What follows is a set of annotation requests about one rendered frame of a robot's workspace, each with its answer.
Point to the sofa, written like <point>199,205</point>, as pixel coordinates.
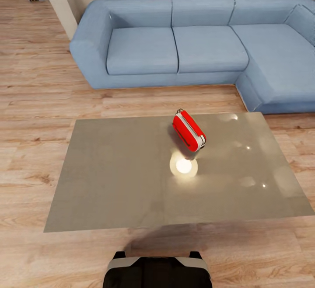
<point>266,48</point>

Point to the radio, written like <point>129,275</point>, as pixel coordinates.
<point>188,130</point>

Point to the coffee table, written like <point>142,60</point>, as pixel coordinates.
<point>137,171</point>

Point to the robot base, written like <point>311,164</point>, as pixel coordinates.
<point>157,272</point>

